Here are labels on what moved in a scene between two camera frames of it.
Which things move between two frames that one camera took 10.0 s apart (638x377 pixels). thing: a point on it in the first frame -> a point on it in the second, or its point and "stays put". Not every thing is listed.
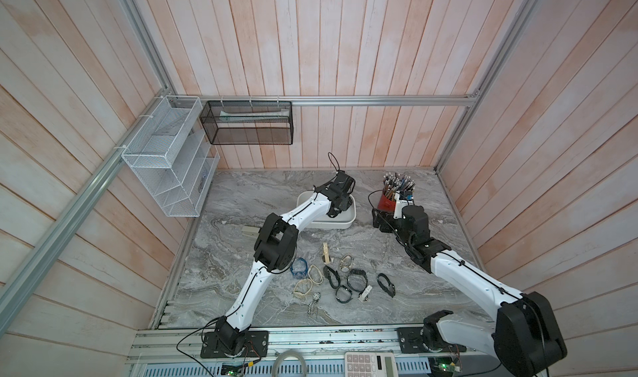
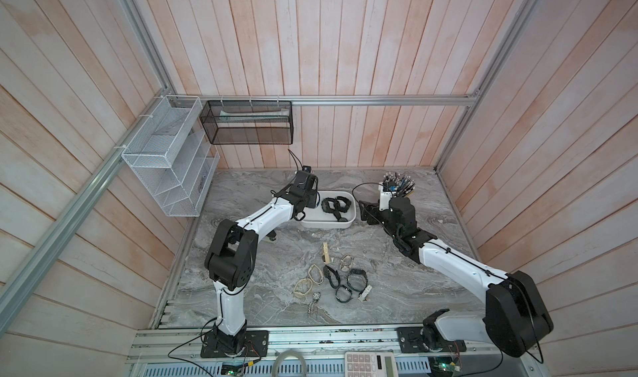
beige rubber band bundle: (300, 294) stays put
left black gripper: (345, 202) -> (312, 198)
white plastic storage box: (345, 219) stays put
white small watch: (364, 296) stays put
